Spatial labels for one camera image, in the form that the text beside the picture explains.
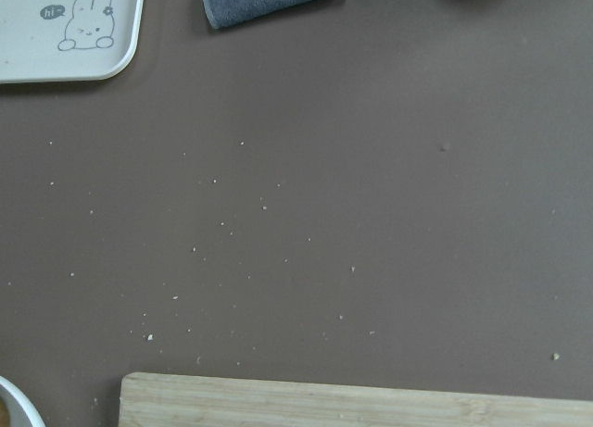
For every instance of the cream rabbit tray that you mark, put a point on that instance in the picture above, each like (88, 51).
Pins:
(67, 40)

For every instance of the wooden cutting board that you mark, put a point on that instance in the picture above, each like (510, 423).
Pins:
(153, 399)

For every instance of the white round plate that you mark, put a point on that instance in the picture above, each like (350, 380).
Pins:
(22, 410)

